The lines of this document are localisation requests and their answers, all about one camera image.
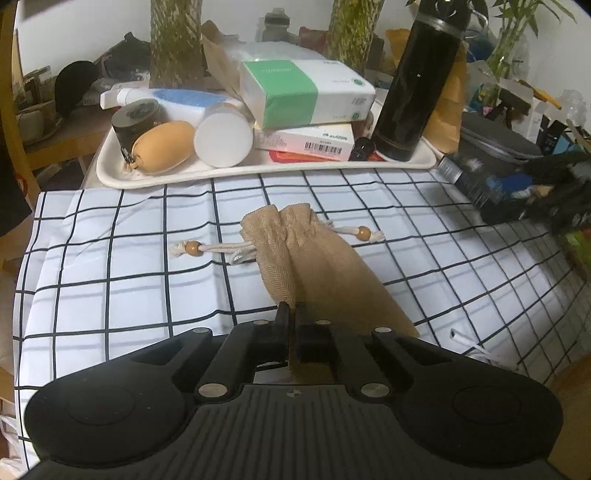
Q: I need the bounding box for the green white tissue box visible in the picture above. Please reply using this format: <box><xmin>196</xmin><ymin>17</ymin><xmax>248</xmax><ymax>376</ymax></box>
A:
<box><xmin>239</xmin><ymin>59</ymin><xmax>377</xmax><ymax>130</ymax></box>

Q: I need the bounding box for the blue bag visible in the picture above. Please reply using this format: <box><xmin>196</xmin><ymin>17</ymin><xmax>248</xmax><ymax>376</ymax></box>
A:
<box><xmin>465</xmin><ymin>36</ymin><xmax>496</xmax><ymax>63</ymax></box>

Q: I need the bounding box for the red flat packet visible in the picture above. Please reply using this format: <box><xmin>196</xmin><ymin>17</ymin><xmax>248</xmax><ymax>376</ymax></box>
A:
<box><xmin>268</xmin><ymin>149</ymin><xmax>352</xmax><ymax>163</ymax></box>

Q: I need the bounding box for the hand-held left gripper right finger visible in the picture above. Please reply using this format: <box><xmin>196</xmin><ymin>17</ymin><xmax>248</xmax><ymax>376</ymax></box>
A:
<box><xmin>294</xmin><ymin>302</ymin><xmax>444</xmax><ymax>400</ymax></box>

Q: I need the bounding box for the white black checkered tablecloth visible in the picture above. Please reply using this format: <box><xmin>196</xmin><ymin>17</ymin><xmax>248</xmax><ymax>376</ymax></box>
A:
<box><xmin>14</xmin><ymin>168</ymin><xmax>591</xmax><ymax>467</ymax></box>

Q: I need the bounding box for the white tube blue label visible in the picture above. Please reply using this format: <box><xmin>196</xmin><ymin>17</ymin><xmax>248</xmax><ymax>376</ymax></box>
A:
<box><xmin>100</xmin><ymin>88</ymin><xmax>232</xmax><ymax>114</ymax></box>

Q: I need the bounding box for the white cylindrical container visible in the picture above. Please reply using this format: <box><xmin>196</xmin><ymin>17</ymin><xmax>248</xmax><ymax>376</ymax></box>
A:
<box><xmin>194</xmin><ymin>102</ymin><xmax>254</xmax><ymax>168</ymax></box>

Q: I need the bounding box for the green wipes packet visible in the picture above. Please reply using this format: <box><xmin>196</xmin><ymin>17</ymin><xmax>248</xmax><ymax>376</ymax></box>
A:
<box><xmin>561</xmin><ymin>231</ymin><xmax>591</xmax><ymax>261</ymax></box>

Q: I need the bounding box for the small black bottle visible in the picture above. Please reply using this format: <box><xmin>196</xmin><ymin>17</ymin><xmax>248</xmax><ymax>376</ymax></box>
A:
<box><xmin>349</xmin><ymin>137</ymin><xmax>378</xmax><ymax>162</ymax></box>

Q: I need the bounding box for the beige drawstring bag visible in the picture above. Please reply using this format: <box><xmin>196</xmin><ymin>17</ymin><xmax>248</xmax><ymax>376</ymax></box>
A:
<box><xmin>171</xmin><ymin>203</ymin><xmax>421</xmax><ymax>384</ymax></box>

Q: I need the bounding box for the pink white box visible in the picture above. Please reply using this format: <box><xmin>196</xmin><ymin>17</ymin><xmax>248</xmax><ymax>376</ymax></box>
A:
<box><xmin>253</xmin><ymin>121</ymin><xmax>356</xmax><ymax>162</ymax></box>

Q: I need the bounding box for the tan egg-shaped sponge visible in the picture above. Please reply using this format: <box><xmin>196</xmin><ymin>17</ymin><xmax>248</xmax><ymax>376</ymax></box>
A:
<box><xmin>131</xmin><ymin>121</ymin><xmax>195</xmax><ymax>176</ymax></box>

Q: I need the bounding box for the black cap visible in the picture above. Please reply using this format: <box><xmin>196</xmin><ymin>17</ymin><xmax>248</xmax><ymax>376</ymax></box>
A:
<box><xmin>54</xmin><ymin>60</ymin><xmax>100</xmax><ymax>116</ymax></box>

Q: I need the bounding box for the glass vase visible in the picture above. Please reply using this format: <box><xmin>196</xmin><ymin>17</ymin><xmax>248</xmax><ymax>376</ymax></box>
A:
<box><xmin>325</xmin><ymin>0</ymin><xmax>386</xmax><ymax>75</ymax></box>
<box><xmin>150</xmin><ymin>0</ymin><xmax>204</xmax><ymax>88</ymax></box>
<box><xmin>489</xmin><ymin>18</ymin><xmax>525</xmax><ymax>80</ymax></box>

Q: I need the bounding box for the wooden side table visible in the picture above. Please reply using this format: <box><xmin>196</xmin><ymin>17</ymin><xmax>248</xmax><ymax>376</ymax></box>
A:
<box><xmin>16</xmin><ymin>65</ymin><xmax>116</xmax><ymax>174</ymax></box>

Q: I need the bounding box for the white tray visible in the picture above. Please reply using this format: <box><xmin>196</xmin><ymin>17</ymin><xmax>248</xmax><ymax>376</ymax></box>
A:
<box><xmin>96</xmin><ymin>122</ymin><xmax>437</xmax><ymax>189</ymax></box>

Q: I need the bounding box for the small grey bottle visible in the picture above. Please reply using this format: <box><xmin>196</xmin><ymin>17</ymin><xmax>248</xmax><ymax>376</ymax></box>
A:
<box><xmin>263</xmin><ymin>8</ymin><xmax>296</xmax><ymax>43</ymax></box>

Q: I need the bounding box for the black carton box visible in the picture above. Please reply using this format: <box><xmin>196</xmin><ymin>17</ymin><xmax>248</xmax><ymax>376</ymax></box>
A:
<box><xmin>538</xmin><ymin>115</ymin><xmax>570</xmax><ymax>156</ymax></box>

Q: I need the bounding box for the black round jar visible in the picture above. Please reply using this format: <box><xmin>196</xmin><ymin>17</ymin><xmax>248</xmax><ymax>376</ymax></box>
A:
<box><xmin>112</xmin><ymin>98</ymin><xmax>168</xmax><ymax>149</ymax></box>

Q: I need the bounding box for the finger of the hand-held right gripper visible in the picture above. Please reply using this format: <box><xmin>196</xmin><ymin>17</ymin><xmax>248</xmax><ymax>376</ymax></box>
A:
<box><xmin>510</xmin><ymin>185</ymin><xmax>591</xmax><ymax>234</ymax></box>
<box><xmin>492</xmin><ymin>153</ymin><xmax>591</xmax><ymax>197</ymax></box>

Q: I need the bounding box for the black cloth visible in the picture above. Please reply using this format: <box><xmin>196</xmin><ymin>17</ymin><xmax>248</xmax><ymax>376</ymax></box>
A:
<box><xmin>0</xmin><ymin>138</ymin><xmax>34</xmax><ymax>237</ymax></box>

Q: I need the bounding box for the white printed bag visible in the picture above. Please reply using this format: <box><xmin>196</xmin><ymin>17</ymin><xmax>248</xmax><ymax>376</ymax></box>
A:
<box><xmin>473</xmin><ymin>80</ymin><xmax>492</xmax><ymax>112</ymax></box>

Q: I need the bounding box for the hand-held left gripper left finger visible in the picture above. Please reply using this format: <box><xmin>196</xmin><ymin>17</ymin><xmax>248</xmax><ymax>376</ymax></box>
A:
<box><xmin>131</xmin><ymin>302</ymin><xmax>291</xmax><ymax>403</ymax></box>

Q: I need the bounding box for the black thermos bottle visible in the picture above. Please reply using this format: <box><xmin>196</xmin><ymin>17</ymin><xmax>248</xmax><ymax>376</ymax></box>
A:
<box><xmin>372</xmin><ymin>0</ymin><xmax>472</xmax><ymax>162</ymax></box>

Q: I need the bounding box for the white carton box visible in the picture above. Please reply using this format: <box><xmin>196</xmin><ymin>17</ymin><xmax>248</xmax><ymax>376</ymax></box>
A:
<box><xmin>499</xmin><ymin>76</ymin><xmax>561</xmax><ymax>141</ymax></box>

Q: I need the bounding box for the grey hard case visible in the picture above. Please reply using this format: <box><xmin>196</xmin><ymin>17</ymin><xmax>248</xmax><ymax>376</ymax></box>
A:
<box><xmin>457</xmin><ymin>112</ymin><xmax>548</xmax><ymax>162</ymax></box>

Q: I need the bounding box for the lucky bamboo plant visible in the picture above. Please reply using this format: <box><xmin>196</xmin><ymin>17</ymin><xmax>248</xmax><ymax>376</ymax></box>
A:
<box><xmin>492</xmin><ymin>0</ymin><xmax>575</xmax><ymax>33</ymax></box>

